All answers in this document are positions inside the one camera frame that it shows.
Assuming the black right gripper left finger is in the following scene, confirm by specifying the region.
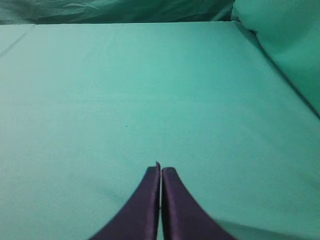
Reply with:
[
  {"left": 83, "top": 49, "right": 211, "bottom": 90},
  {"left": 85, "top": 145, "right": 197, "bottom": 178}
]
[{"left": 91, "top": 162, "right": 161, "bottom": 240}]

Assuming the green backdrop cloth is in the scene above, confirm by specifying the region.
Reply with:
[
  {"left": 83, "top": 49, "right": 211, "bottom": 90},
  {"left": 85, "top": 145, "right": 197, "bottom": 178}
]
[{"left": 0, "top": 0, "right": 320, "bottom": 111}]

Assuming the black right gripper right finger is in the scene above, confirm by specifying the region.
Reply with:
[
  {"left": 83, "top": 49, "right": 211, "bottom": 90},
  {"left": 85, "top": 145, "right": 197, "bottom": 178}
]
[{"left": 161, "top": 167, "right": 235, "bottom": 240}]

